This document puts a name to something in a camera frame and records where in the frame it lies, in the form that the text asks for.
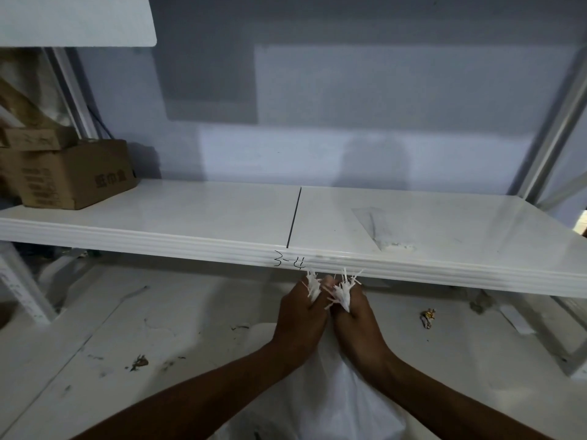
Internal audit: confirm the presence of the person's right hand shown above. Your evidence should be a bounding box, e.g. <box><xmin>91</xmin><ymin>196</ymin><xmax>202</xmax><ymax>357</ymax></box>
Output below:
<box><xmin>322</xmin><ymin>276</ymin><xmax>391</xmax><ymax>376</ymax></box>

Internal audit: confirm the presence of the person's left hand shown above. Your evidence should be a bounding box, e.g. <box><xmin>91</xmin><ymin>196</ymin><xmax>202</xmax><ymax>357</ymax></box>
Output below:
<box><xmin>270</xmin><ymin>275</ymin><xmax>333</xmax><ymax>362</ymax></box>

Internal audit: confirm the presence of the white woven sack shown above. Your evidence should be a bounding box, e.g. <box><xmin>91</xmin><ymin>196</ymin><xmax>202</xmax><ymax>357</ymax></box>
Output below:
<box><xmin>210</xmin><ymin>268</ymin><xmax>409</xmax><ymax>440</ymax></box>

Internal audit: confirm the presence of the white shelf board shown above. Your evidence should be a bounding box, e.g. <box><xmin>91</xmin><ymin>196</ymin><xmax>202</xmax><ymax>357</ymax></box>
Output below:
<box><xmin>0</xmin><ymin>180</ymin><xmax>587</xmax><ymax>298</ymax></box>

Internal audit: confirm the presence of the person's right forearm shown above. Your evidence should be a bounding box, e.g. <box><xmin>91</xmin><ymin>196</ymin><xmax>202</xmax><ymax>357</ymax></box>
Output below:
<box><xmin>362</xmin><ymin>348</ymin><xmax>556</xmax><ymax>440</ymax></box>

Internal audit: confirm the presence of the person's left forearm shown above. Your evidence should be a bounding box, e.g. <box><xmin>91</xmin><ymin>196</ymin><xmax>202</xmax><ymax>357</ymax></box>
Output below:
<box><xmin>68</xmin><ymin>339</ymin><xmax>303</xmax><ymax>440</ymax></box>

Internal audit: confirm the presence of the white paper scrap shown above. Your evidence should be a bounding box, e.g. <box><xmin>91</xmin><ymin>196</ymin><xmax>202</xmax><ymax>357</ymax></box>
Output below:
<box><xmin>497</xmin><ymin>304</ymin><xmax>537</xmax><ymax>335</ymax></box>

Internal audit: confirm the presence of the grey metal diagonal brace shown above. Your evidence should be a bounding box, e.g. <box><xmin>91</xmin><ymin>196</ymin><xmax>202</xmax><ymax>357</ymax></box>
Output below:
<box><xmin>536</xmin><ymin>171</ymin><xmax>587</xmax><ymax>211</ymax></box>

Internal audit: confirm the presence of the large brown cardboard box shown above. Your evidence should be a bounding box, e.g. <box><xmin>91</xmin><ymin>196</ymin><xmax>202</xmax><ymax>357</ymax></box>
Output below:
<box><xmin>0</xmin><ymin>138</ymin><xmax>138</xmax><ymax>210</ymax></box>

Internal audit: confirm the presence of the grey metal rear upright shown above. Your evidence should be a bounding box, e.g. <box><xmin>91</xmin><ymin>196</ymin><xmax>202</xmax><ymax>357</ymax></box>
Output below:
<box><xmin>518</xmin><ymin>77</ymin><xmax>587</xmax><ymax>207</ymax></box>
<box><xmin>50</xmin><ymin>46</ymin><xmax>100</xmax><ymax>141</ymax></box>

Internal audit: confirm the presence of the small brown cardboard box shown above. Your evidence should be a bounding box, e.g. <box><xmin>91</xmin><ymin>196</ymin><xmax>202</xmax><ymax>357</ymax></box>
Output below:
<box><xmin>0</xmin><ymin>126</ymin><xmax>79</xmax><ymax>151</ymax></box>

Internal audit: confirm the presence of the tan cardboard piece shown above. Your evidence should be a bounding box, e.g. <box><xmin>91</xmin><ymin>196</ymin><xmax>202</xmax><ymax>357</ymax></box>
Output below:
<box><xmin>0</xmin><ymin>77</ymin><xmax>61</xmax><ymax>131</ymax></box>

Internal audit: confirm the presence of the white perforated rack post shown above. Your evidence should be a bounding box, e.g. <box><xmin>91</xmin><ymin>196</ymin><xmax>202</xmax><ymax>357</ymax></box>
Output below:
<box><xmin>557</xmin><ymin>329</ymin><xmax>587</xmax><ymax>379</ymax></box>
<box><xmin>0</xmin><ymin>244</ymin><xmax>56</xmax><ymax>324</ymax></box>

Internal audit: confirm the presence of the black cable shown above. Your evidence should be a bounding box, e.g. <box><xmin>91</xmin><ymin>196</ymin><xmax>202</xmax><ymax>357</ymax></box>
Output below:
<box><xmin>87</xmin><ymin>104</ymin><xmax>111</xmax><ymax>141</ymax></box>

